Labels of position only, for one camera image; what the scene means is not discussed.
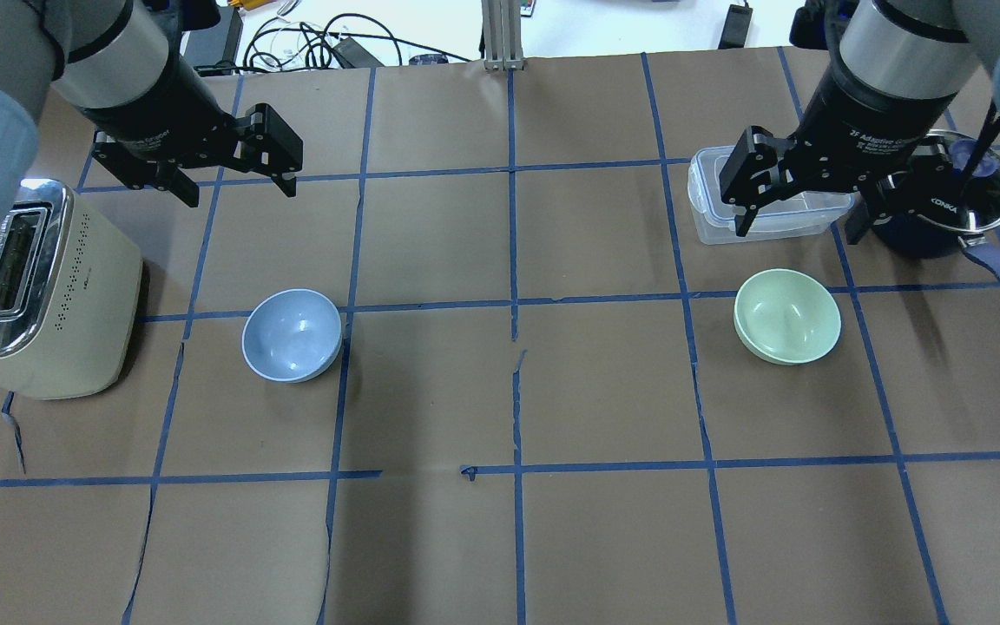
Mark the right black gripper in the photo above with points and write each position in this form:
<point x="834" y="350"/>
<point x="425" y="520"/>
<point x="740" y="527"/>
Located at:
<point x="866" y="111"/>

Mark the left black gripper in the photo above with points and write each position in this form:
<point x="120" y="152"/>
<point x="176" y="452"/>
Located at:
<point x="151" y="111"/>

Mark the green bowl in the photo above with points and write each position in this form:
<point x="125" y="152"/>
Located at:
<point x="786" y="317"/>

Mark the blue bowl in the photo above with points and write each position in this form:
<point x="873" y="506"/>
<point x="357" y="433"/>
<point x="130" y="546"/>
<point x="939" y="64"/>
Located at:
<point x="292" y="336"/>

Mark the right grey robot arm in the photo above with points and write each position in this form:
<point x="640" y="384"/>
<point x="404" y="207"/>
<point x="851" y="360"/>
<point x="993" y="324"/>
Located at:
<point x="894" y="67"/>

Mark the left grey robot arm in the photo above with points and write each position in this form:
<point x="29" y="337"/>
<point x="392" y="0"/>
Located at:
<point x="119" y="64"/>

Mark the black power brick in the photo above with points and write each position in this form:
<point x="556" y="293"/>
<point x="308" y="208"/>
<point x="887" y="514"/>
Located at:
<point x="213" y="51"/>

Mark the blue saucepan with glass lid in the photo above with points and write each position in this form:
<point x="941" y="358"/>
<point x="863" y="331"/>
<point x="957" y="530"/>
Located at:
<point x="979" y="207"/>

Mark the clear plastic container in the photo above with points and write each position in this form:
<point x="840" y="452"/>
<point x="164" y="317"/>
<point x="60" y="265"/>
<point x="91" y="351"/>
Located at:
<point x="805" y="214"/>

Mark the black power adapter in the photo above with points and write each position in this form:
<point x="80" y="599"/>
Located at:
<point x="735" y="28"/>

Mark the cream chrome toaster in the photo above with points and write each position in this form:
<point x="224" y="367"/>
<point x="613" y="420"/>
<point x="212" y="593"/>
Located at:
<point x="69" y="287"/>

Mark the aluminium frame post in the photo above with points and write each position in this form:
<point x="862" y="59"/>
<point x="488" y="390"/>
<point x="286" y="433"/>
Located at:
<point x="502" y="35"/>

